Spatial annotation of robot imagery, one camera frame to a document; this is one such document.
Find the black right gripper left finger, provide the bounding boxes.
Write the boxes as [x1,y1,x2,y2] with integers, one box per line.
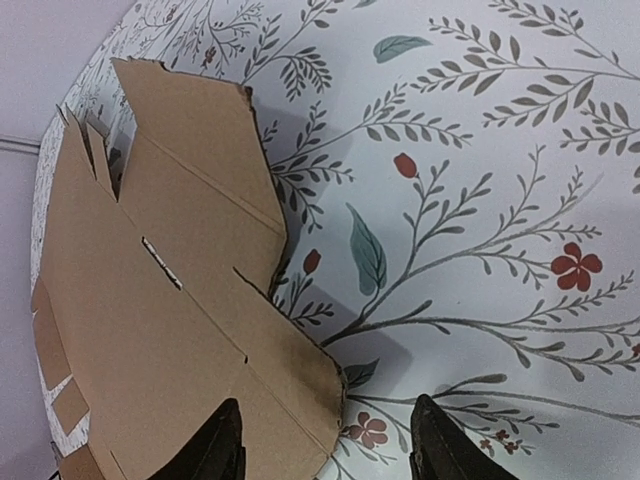
[184,398,246,480]

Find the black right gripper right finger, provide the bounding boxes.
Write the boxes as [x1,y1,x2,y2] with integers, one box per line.
[409,394,511,480]

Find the brown cardboard box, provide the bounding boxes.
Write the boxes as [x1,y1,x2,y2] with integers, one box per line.
[32,58,345,479]

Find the floral patterned table mat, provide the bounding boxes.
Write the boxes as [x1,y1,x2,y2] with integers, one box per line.
[64,1,639,479]

